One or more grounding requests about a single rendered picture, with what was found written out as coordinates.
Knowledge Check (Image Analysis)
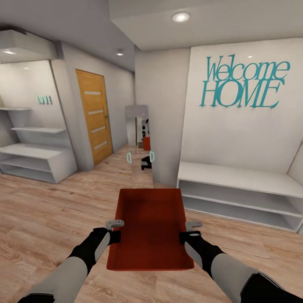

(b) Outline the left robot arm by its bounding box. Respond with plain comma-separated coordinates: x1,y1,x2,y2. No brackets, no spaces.
16,219,124,303

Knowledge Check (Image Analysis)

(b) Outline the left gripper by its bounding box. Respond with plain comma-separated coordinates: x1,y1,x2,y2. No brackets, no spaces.
108,230,121,245

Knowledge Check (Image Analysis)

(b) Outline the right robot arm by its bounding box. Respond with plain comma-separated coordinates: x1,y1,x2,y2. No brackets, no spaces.
179,221,303,303

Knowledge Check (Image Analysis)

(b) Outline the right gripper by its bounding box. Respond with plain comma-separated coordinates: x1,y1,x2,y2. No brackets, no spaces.
179,231,201,246

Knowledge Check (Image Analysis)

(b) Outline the storage box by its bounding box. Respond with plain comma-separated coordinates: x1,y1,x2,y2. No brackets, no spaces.
106,188,194,271

